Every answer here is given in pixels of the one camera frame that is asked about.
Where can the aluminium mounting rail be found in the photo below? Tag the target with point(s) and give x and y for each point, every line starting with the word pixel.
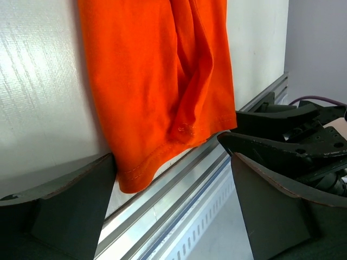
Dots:
pixel 136 224

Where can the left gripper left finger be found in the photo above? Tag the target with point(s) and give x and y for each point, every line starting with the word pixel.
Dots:
pixel 61 219

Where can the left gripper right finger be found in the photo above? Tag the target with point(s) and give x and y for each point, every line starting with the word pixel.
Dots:
pixel 286 219

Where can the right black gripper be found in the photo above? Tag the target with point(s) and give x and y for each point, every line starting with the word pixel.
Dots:
pixel 314 151

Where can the white slotted cable duct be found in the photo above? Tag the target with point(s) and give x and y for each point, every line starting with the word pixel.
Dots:
pixel 195 224

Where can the orange t shirt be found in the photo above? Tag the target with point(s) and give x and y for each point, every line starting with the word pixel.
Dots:
pixel 161 79

